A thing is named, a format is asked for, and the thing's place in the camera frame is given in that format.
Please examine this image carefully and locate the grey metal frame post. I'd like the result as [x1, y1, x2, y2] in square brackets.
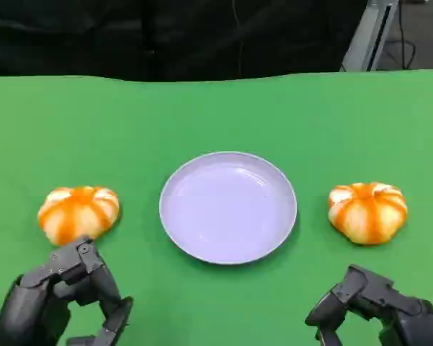
[340, 0, 401, 72]

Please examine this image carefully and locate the black backdrop curtain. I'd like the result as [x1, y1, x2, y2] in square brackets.
[0, 0, 369, 82]

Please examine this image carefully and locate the orange and white toy bread roll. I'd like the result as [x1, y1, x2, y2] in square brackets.
[327, 182, 409, 246]
[37, 185, 122, 248]

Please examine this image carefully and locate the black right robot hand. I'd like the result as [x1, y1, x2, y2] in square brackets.
[305, 264, 433, 346]

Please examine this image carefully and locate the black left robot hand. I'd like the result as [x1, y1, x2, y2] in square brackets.
[0, 236, 134, 346]

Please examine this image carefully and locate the thin black cable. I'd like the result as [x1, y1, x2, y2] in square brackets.
[398, 0, 416, 69]

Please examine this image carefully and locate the lilac plate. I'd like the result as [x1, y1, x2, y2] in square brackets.
[159, 151, 298, 267]

